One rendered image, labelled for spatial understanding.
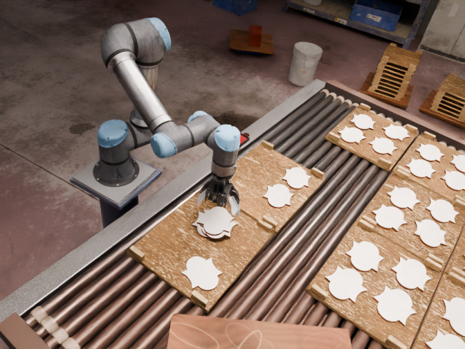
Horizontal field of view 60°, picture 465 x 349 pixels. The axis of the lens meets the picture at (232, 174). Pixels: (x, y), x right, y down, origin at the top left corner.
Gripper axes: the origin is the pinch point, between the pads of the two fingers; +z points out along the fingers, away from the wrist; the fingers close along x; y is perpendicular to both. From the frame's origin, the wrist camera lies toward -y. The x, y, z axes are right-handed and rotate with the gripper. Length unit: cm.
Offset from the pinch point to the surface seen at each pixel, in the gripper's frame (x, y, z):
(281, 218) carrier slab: 22.6, -13.7, 10.4
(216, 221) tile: 0.0, 0.5, 6.4
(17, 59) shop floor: -259, -208, 104
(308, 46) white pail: 8, -320, 71
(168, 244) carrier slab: -13.0, 13.6, 10.4
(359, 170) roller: 52, -59, 12
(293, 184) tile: 24.1, -33.7, 9.4
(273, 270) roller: 24.5, 9.7, 12.0
